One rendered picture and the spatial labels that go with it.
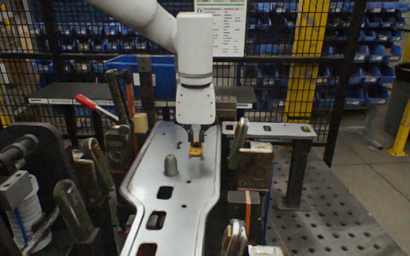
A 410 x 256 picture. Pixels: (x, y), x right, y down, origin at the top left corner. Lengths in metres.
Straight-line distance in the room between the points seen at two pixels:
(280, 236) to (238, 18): 0.83
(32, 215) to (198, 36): 0.48
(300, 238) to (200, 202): 0.48
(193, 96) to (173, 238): 0.35
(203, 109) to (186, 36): 0.18
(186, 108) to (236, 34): 0.60
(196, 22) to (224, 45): 0.60
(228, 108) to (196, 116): 0.29
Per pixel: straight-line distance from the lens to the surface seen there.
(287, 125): 1.00
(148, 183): 0.68
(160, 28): 0.76
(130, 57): 1.32
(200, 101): 0.73
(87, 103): 0.83
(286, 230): 1.03
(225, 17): 1.26
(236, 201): 0.64
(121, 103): 0.79
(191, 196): 0.64
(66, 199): 0.54
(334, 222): 1.11
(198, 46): 0.69
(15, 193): 0.48
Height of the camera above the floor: 1.38
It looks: 25 degrees down
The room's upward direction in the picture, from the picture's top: straight up
